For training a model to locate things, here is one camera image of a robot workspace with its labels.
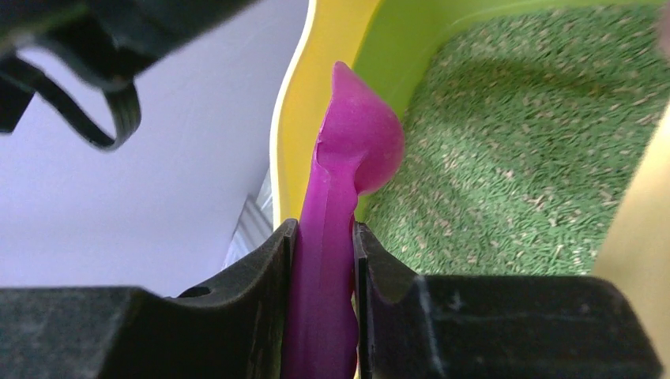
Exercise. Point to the magenta plastic scoop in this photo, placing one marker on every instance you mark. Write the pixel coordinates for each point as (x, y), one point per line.
(358, 149)

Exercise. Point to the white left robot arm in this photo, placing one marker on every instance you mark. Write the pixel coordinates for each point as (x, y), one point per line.
(107, 44)

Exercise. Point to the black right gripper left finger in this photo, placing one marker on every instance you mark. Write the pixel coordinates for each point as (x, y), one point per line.
(228, 326)

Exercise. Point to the yellow litter box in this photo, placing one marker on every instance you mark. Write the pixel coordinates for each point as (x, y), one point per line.
(537, 135)

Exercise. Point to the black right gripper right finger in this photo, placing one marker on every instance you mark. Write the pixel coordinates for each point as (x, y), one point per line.
(432, 326)

